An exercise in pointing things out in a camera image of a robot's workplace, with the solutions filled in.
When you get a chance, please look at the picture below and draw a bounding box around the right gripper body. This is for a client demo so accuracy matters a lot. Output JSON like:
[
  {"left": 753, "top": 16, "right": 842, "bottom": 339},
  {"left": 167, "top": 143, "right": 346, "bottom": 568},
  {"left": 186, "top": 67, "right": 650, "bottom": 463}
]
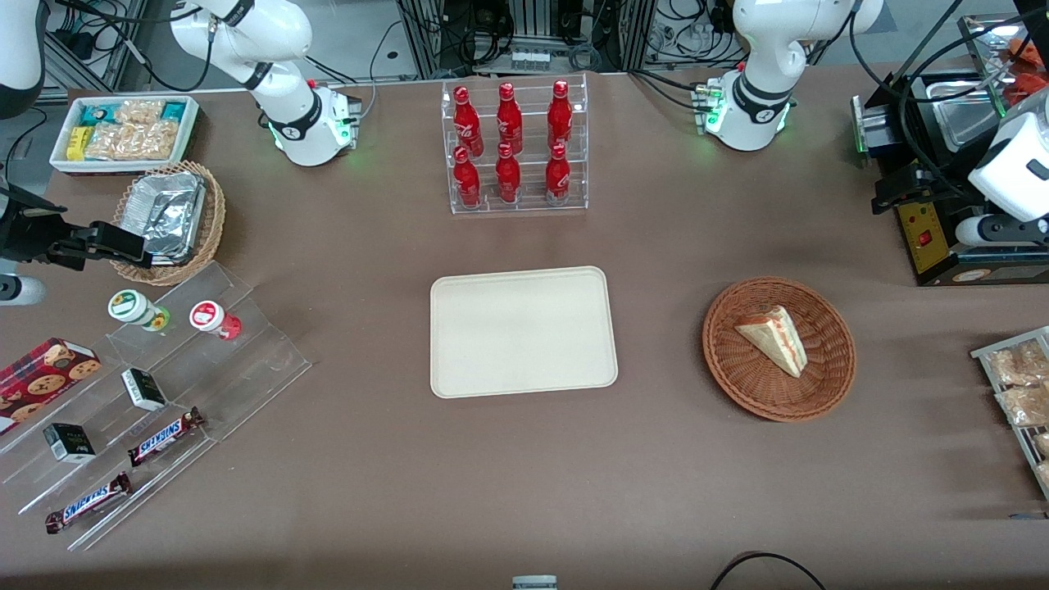
[{"left": 0, "top": 187, "right": 70, "bottom": 265}]

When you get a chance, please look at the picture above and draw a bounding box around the brown wicker basket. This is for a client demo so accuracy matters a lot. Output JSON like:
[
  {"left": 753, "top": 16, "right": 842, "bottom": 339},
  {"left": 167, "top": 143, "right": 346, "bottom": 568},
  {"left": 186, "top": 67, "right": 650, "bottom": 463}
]
[{"left": 702, "top": 276, "right": 857, "bottom": 424}]

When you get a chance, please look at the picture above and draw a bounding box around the black countertop machine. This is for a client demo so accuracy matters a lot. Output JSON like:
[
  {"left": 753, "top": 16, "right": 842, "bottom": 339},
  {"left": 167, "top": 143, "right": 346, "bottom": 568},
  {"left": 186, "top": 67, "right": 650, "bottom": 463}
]
[{"left": 851, "top": 70, "right": 1049, "bottom": 288}]

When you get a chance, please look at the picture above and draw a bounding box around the beige plastic tray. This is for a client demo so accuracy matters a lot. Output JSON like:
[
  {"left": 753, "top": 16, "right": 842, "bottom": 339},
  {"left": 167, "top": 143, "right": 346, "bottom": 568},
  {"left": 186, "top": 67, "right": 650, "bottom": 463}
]
[{"left": 429, "top": 265, "right": 620, "bottom": 400}]

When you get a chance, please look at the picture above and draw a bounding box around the small black carton box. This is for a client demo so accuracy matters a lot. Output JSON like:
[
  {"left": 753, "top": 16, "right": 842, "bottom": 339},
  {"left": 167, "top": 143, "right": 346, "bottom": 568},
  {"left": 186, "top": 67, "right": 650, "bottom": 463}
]
[
  {"left": 120, "top": 368, "right": 168, "bottom": 412},
  {"left": 43, "top": 422, "right": 97, "bottom": 465}
]

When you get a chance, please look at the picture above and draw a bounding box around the black cable loop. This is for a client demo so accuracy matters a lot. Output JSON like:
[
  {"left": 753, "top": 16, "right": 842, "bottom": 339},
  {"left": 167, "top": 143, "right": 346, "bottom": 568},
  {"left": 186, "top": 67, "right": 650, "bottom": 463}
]
[{"left": 709, "top": 551, "right": 829, "bottom": 590}]

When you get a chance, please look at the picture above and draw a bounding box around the light tan wicker basket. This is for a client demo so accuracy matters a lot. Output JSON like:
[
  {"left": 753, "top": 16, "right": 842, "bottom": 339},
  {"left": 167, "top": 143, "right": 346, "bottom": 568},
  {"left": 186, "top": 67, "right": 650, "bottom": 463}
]
[{"left": 111, "top": 160, "right": 227, "bottom": 288}]

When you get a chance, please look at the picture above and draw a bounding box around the clear bag of crackers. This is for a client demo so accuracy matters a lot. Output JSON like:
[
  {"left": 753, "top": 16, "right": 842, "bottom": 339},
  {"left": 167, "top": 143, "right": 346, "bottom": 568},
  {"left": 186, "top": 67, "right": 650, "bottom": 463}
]
[
  {"left": 113, "top": 99, "right": 166, "bottom": 126},
  {"left": 84, "top": 120, "right": 181, "bottom": 161}
]

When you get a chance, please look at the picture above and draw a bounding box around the aluminium frame structure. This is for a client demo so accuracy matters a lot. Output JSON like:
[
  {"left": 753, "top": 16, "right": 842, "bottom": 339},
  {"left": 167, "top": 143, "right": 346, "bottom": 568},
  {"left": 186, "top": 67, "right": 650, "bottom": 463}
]
[{"left": 396, "top": 0, "right": 681, "bottom": 80}]

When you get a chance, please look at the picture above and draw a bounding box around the red cola bottle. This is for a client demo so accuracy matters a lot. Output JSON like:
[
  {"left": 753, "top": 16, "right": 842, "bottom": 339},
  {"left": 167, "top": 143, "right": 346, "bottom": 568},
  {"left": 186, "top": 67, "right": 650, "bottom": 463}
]
[
  {"left": 496, "top": 82, "right": 524, "bottom": 155},
  {"left": 494, "top": 143, "right": 522, "bottom": 205},
  {"left": 547, "top": 79, "right": 574, "bottom": 152},
  {"left": 452, "top": 85, "right": 484, "bottom": 157},
  {"left": 544, "top": 143, "right": 572, "bottom": 206},
  {"left": 452, "top": 146, "right": 482, "bottom": 210}
]

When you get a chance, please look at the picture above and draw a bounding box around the red plaid cookie box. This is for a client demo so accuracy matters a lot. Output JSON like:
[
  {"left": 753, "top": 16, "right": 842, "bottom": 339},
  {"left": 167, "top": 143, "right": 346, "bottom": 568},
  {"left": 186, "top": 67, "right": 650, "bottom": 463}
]
[{"left": 0, "top": 337, "right": 102, "bottom": 435}]

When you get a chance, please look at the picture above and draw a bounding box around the grey wire rack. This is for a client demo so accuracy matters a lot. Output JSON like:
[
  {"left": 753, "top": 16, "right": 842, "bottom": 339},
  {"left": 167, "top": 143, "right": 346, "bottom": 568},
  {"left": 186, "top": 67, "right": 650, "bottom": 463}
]
[{"left": 970, "top": 325, "right": 1049, "bottom": 502}]

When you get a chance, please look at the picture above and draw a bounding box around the clear acrylic bottle rack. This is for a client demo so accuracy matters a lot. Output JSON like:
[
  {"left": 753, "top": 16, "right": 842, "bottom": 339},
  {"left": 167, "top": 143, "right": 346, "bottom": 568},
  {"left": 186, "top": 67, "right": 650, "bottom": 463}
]
[{"left": 440, "top": 72, "right": 589, "bottom": 216}]

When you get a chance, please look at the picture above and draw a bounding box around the Snickers chocolate bar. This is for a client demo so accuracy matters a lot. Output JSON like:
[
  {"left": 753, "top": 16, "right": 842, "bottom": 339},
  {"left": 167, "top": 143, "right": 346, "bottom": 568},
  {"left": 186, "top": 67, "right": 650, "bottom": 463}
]
[
  {"left": 127, "top": 406, "right": 206, "bottom": 468},
  {"left": 45, "top": 471, "right": 134, "bottom": 535}
]

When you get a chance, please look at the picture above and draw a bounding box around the clear acrylic stepped display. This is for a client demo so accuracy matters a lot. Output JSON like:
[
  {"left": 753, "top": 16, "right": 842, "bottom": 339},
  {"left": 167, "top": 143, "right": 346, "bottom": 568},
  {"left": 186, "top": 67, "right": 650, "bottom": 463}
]
[{"left": 0, "top": 261, "right": 312, "bottom": 551}]

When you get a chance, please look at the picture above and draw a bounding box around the triangular sandwich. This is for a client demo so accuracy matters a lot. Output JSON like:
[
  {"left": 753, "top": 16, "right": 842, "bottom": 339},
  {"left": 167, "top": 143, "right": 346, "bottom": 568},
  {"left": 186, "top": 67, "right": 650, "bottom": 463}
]
[{"left": 733, "top": 305, "right": 810, "bottom": 379}]

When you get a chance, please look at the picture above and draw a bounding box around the white plastic bin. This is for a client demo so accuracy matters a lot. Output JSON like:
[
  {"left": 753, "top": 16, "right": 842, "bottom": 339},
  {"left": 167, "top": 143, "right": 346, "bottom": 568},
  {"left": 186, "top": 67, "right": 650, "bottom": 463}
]
[{"left": 49, "top": 94, "right": 201, "bottom": 177}]

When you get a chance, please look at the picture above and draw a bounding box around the red lid yogurt cup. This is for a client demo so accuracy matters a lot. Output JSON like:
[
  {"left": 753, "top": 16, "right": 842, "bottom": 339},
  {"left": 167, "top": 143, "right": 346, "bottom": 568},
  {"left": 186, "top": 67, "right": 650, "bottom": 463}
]
[{"left": 189, "top": 301, "right": 243, "bottom": 341}]

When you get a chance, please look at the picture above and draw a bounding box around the aluminium foil container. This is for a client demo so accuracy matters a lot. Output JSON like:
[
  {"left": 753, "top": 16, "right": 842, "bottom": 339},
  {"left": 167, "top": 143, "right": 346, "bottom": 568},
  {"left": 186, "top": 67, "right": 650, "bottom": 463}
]
[{"left": 123, "top": 172, "right": 207, "bottom": 265}]

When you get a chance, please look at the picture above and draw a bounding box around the orange fried food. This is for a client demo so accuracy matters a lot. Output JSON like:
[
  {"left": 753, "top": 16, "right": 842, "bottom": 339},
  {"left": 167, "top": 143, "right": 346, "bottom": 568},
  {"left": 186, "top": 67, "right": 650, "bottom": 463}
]
[{"left": 1006, "top": 37, "right": 1049, "bottom": 107}]

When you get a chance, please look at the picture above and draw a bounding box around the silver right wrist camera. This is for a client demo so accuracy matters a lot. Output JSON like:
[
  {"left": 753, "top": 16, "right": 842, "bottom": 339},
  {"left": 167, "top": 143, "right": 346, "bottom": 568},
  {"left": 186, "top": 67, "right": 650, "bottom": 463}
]
[{"left": 0, "top": 277, "right": 47, "bottom": 306}]

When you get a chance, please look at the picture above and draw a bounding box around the green lid yogurt cup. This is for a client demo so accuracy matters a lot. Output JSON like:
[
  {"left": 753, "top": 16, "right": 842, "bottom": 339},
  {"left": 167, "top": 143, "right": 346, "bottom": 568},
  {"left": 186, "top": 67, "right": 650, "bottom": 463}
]
[{"left": 107, "top": 289, "right": 171, "bottom": 332}]

